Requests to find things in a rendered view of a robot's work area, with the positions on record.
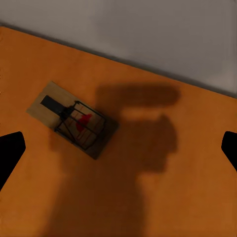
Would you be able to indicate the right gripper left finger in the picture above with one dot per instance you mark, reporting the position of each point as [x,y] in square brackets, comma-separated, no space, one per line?
[12,147]

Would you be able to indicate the cabinet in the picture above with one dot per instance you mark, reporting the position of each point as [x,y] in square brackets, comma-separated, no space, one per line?
[162,174]

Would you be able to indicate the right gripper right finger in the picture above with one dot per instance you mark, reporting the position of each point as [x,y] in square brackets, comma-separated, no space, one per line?
[229,147]

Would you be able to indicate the mousetrap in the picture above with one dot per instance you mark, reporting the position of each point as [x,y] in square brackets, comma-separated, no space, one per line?
[73,119]

